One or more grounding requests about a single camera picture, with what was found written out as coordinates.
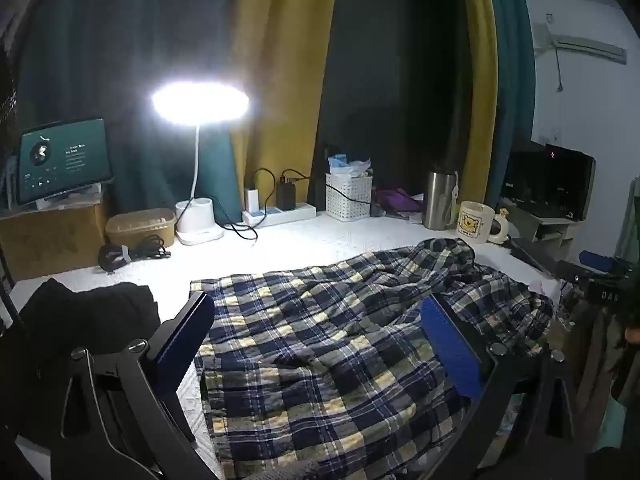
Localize black charger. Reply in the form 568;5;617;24
277;176;297;210

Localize white power strip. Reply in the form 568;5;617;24
242;202;317;227

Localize beige lidded container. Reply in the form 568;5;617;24
105;208;177;250

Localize khaki green clothing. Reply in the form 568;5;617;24
560;280;640;461

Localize white desk lamp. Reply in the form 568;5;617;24
152;79;250;247

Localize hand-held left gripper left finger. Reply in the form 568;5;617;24
50;290;221;480

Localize brown cardboard box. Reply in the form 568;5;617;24
0;195;113;281

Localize white perforated basket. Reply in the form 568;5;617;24
326;172;373;222

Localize white textured table cloth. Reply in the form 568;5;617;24
10;212;556;480

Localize white air conditioner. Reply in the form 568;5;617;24
532;35;628;66

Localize steel tumbler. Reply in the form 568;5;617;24
424;170;458;231

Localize black charging cable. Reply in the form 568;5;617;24
220;210;260;250

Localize black monitor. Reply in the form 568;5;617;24
502;142;597;222

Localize green curtain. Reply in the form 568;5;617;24
485;0;537;201
15;0;243;216

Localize purple bag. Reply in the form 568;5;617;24
375;187;423;213

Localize black coiled cable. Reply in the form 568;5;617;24
97;235;171;273

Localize black garment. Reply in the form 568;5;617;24
20;277;161;461

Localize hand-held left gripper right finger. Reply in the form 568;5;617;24
422;294;588;480

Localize yellow curtain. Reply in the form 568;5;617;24
230;0;342;216
457;0;501;206

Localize tablet with green screen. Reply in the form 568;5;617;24
17;117;115;206

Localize white mug with yellow print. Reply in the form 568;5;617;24
457;201;511;245

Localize blue white packets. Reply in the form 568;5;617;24
328;152;373;177

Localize blue yellow plaid shirt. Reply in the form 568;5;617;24
190;237;556;480

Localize clear plastic box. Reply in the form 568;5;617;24
35;185;103;211

